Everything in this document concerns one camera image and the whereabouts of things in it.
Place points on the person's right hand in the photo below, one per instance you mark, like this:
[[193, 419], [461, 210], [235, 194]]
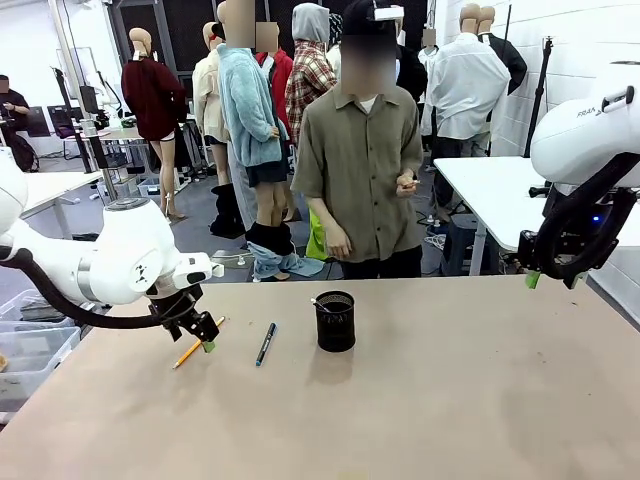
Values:
[[340, 244]]

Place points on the mannequin in plaid hoodie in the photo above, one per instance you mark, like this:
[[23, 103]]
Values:
[[310, 75]]

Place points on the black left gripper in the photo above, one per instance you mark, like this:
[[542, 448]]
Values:
[[177, 305]]

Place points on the mannequin in black jacket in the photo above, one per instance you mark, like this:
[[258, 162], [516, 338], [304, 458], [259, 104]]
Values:
[[510, 60]]

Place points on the white pen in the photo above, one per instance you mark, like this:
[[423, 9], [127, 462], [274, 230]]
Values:
[[320, 305]]

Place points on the mannequin in red jacket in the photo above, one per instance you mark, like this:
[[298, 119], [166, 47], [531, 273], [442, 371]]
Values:
[[281, 80]]

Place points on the black tripod stand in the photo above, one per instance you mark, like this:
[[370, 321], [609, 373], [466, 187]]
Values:
[[540, 95]]

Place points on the black mesh pen holder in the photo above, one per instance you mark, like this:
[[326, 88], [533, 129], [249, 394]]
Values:
[[336, 327]]

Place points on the green top desk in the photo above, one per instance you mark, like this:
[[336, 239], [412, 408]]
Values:
[[117, 134]]

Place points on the neon yellow garment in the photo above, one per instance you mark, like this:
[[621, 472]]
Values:
[[316, 240]]

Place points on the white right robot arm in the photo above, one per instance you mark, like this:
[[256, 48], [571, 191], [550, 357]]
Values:
[[575, 145]]

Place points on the black marker blue cap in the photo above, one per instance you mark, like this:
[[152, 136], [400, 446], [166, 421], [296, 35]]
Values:
[[265, 346]]

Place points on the white support pole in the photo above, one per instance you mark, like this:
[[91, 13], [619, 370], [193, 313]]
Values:
[[82, 100]]

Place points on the blue jeans on floor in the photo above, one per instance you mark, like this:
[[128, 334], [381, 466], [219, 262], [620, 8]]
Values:
[[270, 262]]

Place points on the person's right forearm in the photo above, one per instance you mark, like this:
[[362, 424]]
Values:
[[322, 215]]

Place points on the mannequin in maroon sweater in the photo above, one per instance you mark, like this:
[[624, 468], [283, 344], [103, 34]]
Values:
[[152, 105]]

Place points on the mannequin in white shirt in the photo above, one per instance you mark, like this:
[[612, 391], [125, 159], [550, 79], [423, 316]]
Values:
[[465, 85]]

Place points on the small white side table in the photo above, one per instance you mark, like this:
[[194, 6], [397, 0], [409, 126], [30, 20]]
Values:
[[55, 187]]

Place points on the clear plastic storage bin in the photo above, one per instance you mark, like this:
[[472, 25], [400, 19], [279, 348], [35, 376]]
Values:
[[25, 310], [35, 360]]

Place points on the person in olive shirt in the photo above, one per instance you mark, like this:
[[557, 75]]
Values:
[[360, 175]]

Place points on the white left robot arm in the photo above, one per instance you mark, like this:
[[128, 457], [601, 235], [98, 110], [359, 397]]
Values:
[[125, 250]]

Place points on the mannequin in cream jacket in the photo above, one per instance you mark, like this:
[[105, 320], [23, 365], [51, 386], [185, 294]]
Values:
[[207, 100]]

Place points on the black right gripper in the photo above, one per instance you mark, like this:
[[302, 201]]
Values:
[[529, 250]]

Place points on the white head-mounted camera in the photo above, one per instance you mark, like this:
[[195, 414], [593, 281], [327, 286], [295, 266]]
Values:
[[389, 13]]

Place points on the large white side table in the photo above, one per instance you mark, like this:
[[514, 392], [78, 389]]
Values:
[[490, 200]]

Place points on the person's left hand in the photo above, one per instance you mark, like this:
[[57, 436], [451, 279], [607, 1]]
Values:
[[405, 184]]

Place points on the yellow pencil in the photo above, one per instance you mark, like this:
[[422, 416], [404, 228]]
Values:
[[192, 350]]

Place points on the seated person in black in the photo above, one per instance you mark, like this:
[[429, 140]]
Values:
[[12, 115]]

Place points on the mannequin in blue fleece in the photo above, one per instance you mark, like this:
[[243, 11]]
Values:
[[245, 110]]

